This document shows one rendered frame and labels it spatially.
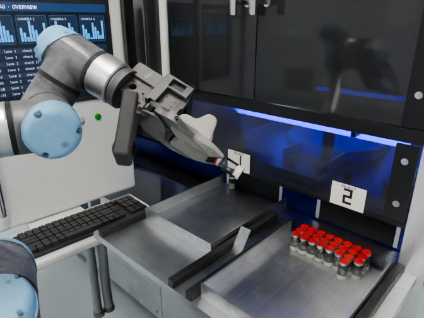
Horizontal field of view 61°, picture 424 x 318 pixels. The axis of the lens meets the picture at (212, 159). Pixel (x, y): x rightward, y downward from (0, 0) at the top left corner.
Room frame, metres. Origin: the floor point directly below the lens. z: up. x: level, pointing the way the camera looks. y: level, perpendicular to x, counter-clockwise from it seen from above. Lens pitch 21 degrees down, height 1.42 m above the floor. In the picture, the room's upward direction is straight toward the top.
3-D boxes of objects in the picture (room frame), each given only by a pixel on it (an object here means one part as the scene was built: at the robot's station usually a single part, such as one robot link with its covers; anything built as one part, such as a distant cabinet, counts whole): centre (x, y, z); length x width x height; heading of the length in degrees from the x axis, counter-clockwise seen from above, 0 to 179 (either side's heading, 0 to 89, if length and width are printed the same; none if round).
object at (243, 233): (0.72, -0.04, 0.91); 0.14 x 0.03 x 0.06; 138
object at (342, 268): (0.66, -0.29, 0.90); 0.02 x 0.02 x 0.05
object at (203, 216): (0.95, -0.02, 0.90); 0.34 x 0.26 x 0.04; 137
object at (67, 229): (1.00, 0.40, 0.82); 0.40 x 0.14 x 0.02; 133
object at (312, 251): (0.71, -0.26, 0.90); 0.18 x 0.02 x 0.05; 46
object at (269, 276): (0.63, -0.19, 0.90); 0.34 x 0.26 x 0.04; 136
